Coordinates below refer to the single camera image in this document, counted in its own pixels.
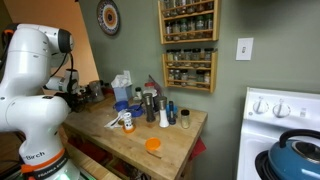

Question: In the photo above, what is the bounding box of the white stove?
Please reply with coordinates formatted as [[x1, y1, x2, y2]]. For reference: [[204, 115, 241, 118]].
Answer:
[[236, 87, 320, 180]]

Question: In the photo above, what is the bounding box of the red cloth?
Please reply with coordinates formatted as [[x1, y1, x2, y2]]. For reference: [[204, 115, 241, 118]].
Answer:
[[189, 136, 208, 162]]

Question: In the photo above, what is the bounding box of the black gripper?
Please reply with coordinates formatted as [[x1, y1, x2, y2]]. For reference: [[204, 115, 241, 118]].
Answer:
[[55, 90, 89, 113]]

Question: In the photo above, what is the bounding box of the white light switch plate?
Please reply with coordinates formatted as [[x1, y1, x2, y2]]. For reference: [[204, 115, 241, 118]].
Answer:
[[235, 37, 254, 61]]

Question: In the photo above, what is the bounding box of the blue measuring cup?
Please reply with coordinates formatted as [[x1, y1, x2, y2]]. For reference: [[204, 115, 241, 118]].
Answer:
[[128, 105, 145, 118]]

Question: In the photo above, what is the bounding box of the white jar red lid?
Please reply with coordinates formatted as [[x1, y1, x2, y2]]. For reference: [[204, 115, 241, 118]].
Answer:
[[143, 82, 159, 99]]

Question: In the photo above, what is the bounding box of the short wooden spice rack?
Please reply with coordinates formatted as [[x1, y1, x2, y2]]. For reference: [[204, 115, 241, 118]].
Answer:
[[162, 49, 218, 94]]

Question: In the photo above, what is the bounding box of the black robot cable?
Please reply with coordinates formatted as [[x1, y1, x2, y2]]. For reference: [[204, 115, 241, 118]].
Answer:
[[0, 23, 74, 83]]

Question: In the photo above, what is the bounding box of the blue plastic bowl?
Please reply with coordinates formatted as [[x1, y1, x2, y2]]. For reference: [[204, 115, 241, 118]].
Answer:
[[113, 100, 130, 113]]

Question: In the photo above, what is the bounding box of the black lidded spice jar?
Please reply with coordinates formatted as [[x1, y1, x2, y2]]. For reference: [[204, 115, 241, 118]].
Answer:
[[180, 109, 191, 130]]

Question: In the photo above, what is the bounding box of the patterned decorative wall plate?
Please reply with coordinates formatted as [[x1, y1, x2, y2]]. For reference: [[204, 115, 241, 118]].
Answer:
[[96, 0, 121, 36]]

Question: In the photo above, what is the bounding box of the tall wooden spice rack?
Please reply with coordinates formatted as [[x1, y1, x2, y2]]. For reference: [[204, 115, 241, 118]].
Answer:
[[157, 0, 221, 45]]

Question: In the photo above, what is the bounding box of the orange jar lid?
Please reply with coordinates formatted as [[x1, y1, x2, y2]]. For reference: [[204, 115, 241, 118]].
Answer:
[[122, 124, 137, 134]]

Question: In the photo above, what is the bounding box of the small white black-lidded jar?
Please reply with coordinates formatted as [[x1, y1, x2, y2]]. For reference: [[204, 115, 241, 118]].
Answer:
[[134, 86, 143, 101]]

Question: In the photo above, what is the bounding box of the white stove knob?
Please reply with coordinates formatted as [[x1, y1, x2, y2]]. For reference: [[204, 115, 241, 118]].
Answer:
[[272, 98, 292, 119], [252, 96, 270, 115]]

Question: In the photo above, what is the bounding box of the dark metal pepper grinder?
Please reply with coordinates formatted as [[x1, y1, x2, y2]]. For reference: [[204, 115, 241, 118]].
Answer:
[[143, 92, 157, 123]]

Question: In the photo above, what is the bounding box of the wooden cutting board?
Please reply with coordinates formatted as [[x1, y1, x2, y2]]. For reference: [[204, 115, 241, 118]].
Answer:
[[79, 94, 116, 113]]

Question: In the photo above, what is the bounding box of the clear glass jar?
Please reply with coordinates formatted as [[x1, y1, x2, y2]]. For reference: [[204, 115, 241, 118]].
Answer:
[[88, 79, 106, 103]]

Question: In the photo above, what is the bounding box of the orange round lid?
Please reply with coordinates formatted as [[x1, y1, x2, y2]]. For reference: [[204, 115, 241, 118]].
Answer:
[[144, 137, 162, 153]]

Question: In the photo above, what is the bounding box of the blue tissue box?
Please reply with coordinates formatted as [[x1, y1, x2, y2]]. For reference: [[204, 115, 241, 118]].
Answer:
[[110, 73, 134, 103]]

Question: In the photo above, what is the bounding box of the wooden table shelf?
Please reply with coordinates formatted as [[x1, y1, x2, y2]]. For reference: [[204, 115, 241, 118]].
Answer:
[[64, 143, 122, 180]]

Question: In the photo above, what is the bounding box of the white wall outlet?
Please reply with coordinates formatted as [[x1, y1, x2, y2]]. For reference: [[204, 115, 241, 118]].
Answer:
[[123, 69, 132, 83]]

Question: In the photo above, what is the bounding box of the dark blue bottle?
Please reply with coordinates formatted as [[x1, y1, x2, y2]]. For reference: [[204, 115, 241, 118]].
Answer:
[[166, 100, 178, 126]]

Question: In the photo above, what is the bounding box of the blue kettle black handle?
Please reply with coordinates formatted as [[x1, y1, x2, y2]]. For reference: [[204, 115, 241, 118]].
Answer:
[[267, 129, 320, 180]]

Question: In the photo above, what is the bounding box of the black stove burner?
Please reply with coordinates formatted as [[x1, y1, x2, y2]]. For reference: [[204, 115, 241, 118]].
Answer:
[[254, 149, 278, 180]]

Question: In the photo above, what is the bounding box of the white salt grinder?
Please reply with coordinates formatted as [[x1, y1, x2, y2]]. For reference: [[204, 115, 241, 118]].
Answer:
[[157, 96, 170, 129]]

